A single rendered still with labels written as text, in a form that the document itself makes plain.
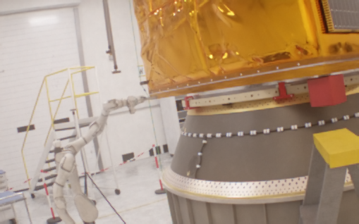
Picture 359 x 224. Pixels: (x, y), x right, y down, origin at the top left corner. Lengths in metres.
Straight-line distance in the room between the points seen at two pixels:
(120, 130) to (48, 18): 3.75
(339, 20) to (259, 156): 0.86
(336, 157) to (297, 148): 0.85
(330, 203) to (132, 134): 9.18
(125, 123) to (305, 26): 8.70
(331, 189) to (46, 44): 8.95
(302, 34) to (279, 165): 0.72
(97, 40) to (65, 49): 1.00
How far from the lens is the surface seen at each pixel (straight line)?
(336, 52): 1.75
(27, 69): 9.42
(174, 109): 9.74
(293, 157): 1.94
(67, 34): 9.77
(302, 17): 1.67
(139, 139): 10.20
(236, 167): 2.03
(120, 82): 10.06
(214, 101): 2.20
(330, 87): 1.69
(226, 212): 2.07
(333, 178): 1.14
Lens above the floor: 1.78
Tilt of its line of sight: 3 degrees down
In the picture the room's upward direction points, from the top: 10 degrees counter-clockwise
